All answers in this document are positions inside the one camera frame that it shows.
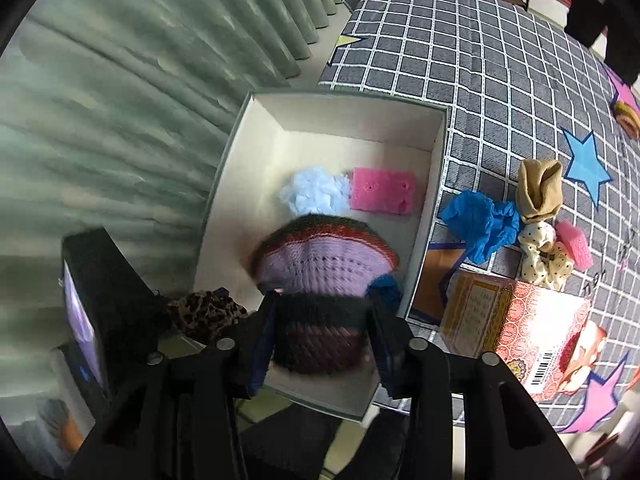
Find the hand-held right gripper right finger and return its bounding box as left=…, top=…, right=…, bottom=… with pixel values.
left=369, top=304, right=585, bottom=480

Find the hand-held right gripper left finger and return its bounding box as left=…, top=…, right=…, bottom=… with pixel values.
left=65, top=291, right=280, bottom=480

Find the leopard print scrunchie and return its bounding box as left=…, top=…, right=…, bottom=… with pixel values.
left=166, top=289, right=249, bottom=345

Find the striped knit hat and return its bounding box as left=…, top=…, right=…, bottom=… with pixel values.
left=249, top=214, right=401, bottom=377

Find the light blue plastic cover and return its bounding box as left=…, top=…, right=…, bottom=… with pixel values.
left=279, top=166, right=352, bottom=217

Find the grey-green storage box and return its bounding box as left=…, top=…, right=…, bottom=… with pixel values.
left=192, top=91, right=449, bottom=424

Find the red floral tissue box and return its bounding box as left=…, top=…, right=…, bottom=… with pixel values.
left=439, top=270, right=609, bottom=404

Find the small blue crumpled glove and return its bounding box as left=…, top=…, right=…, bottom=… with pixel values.
left=440, top=191, right=522, bottom=265

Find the white polka dot scrunchie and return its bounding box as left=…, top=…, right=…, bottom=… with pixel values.
left=517, top=221, right=575, bottom=292

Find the green curtain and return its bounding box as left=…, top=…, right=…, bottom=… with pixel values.
left=0, top=0, right=362, bottom=411

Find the thick pink sponge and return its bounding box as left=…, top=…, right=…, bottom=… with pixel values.
left=554, top=220, right=595, bottom=272

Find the beige sock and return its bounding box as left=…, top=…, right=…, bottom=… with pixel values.
left=516, top=159, right=564, bottom=225

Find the grey checked star tablecloth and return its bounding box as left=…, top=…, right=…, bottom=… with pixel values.
left=319, top=0, right=640, bottom=435

